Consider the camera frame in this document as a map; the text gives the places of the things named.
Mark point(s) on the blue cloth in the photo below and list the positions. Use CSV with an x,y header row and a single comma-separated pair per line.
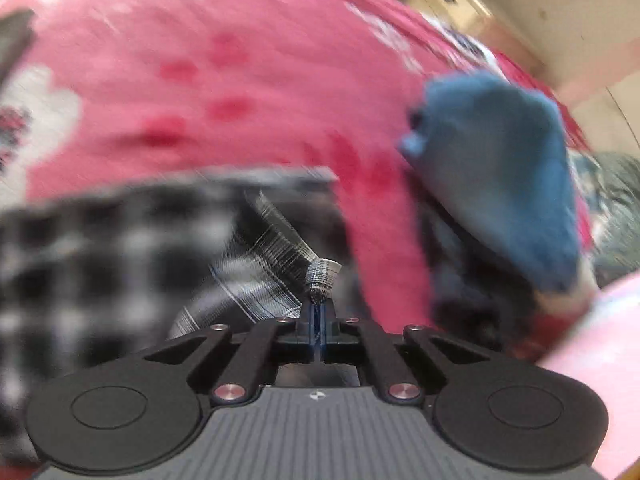
x,y
500,160

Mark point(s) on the grey folded cloth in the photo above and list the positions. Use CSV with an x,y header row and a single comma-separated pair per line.
x,y
12,40

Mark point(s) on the pink floral blanket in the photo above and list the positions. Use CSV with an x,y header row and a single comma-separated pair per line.
x,y
200,60

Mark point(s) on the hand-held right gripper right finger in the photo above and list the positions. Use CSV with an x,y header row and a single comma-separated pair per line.
x,y
332,335

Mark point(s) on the black white plaid pants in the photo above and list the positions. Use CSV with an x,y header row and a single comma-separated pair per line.
x,y
100,260

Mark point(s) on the camouflage cloth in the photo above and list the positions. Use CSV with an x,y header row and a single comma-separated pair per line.
x,y
615,200

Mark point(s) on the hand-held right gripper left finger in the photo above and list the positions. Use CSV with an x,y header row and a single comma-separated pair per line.
x,y
302,335

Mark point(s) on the dark cloth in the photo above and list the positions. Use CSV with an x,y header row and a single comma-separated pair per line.
x,y
470,285

